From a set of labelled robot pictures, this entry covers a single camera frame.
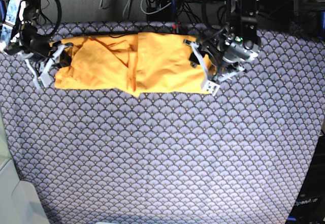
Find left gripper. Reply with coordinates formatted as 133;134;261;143
183;35;259;82

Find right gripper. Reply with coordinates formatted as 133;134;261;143
17;41;74;68

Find yellow T-shirt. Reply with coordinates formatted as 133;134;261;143
54;33;204;97

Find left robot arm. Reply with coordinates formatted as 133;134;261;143
184;0;261;84

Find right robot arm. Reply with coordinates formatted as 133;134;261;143
1;0;73;68

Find red and black clamp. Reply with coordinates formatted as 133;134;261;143
173;23;181;34

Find blue fan-patterned tablecloth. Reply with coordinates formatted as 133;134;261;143
1;30;324;223

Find white plastic bin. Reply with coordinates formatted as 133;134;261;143
0;124;50;224

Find black OpenArm box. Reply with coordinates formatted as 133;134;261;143
286;135;325;223

